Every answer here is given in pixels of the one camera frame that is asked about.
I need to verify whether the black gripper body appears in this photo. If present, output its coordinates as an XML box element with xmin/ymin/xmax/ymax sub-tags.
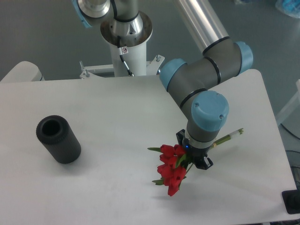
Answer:
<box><xmin>184</xmin><ymin>138</ymin><xmax>213</xmax><ymax>163</ymax></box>

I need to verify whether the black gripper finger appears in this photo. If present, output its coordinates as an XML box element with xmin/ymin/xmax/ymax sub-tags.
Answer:
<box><xmin>176</xmin><ymin>129</ymin><xmax>186</xmax><ymax>147</ymax></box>
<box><xmin>194</xmin><ymin>157</ymin><xmax>213</xmax><ymax>169</ymax></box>

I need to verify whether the red tulip bouquet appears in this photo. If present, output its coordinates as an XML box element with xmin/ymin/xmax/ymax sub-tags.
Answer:
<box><xmin>147</xmin><ymin>127</ymin><xmax>244</xmax><ymax>197</ymax></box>

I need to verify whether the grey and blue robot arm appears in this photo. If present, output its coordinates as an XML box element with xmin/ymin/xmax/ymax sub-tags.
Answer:
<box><xmin>72</xmin><ymin>0</ymin><xmax>253</xmax><ymax>170</ymax></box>

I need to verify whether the black device at table edge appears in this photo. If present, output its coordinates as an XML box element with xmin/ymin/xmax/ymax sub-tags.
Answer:
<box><xmin>282</xmin><ymin>190</ymin><xmax>300</xmax><ymax>214</ymax></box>

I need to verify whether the white furniture at right edge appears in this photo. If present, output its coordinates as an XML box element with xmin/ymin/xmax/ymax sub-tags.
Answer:
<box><xmin>275</xmin><ymin>80</ymin><xmax>300</xmax><ymax>127</ymax></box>

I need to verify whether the black ribbed cylindrical vase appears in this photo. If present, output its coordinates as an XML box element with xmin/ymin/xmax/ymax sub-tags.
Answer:
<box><xmin>36</xmin><ymin>115</ymin><xmax>81</xmax><ymax>164</ymax></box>

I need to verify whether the blue plastic bag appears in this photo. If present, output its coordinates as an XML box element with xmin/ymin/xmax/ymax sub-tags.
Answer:
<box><xmin>275</xmin><ymin>0</ymin><xmax>300</xmax><ymax>18</ymax></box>

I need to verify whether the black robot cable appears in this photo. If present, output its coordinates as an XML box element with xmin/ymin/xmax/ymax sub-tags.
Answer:
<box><xmin>110</xmin><ymin>0</ymin><xmax>135</xmax><ymax>77</ymax></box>

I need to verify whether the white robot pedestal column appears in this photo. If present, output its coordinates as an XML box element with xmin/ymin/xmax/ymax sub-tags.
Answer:
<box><xmin>80</xmin><ymin>11</ymin><xmax>165</xmax><ymax>78</ymax></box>

